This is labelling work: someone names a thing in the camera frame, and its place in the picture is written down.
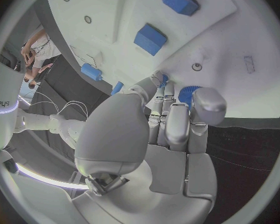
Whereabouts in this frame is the blue short cylinder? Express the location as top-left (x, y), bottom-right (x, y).
top-left (80, 63), bottom-right (104, 82)

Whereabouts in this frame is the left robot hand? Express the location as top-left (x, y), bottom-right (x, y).
top-left (71, 70), bottom-right (228, 224)

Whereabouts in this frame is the blue gear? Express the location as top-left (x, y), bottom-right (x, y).
top-left (177, 86), bottom-right (203, 110)

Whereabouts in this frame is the person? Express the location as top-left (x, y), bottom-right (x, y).
top-left (20, 28), bottom-right (63, 90)

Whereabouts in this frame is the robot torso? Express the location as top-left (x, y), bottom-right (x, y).
top-left (0, 44), bottom-right (27, 154)

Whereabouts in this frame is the blue block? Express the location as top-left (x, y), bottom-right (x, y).
top-left (160, 0), bottom-right (200, 16)
top-left (133, 23), bottom-right (168, 57)

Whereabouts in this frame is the white cable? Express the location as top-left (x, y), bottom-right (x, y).
top-left (56, 101), bottom-right (89, 118)
top-left (19, 91), bottom-right (60, 115)

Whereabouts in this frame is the white task board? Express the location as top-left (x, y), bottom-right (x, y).
top-left (33, 0), bottom-right (280, 130)

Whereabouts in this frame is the small blue peg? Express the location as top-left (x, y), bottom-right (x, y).
top-left (158, 74), bottom-right (170, 88)

